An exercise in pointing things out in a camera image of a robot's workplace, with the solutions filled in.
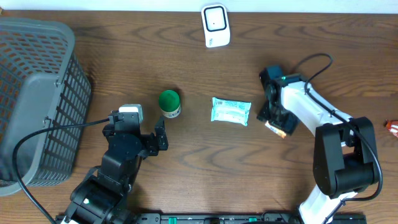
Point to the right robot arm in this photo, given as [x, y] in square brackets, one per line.
[345, 159]

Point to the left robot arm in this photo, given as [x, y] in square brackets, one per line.
[102, 195]

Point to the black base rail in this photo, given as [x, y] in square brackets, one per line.
[272, 217]

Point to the orange tissue pack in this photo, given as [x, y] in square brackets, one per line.
[276, 130]

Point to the teal wet wipes pack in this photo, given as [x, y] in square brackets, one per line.
[230, 111]

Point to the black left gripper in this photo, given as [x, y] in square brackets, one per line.
[150, 141]

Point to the green lid white jar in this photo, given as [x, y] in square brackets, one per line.
[169, 103]

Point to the white barcode scanner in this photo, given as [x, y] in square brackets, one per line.
[216, 25]

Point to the grey plastic mesh basket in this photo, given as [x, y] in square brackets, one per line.
[45, 96]

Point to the red snack package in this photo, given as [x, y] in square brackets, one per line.
[392, 126]

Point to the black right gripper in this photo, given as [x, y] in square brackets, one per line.
[286, 126]

